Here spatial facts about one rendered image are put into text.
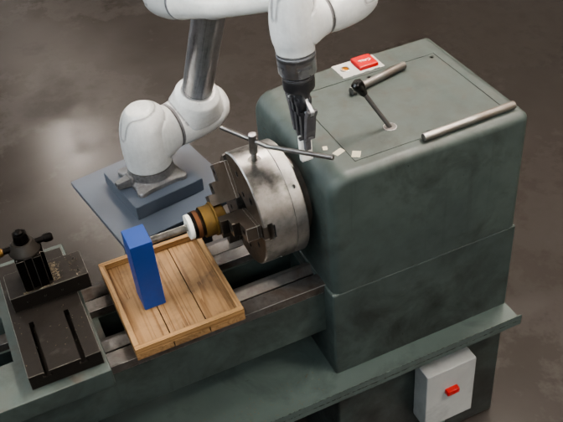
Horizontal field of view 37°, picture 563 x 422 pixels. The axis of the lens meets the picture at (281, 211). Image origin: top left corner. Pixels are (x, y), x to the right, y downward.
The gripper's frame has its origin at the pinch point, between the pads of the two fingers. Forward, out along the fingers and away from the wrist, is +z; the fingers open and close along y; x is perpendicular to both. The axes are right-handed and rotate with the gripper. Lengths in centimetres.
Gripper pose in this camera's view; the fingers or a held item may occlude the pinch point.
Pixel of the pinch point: (305, 147)
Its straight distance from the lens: 205.1
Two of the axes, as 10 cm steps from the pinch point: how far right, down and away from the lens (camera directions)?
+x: 9.0, -3.3, 2.8
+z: 1.0, 7.9, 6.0
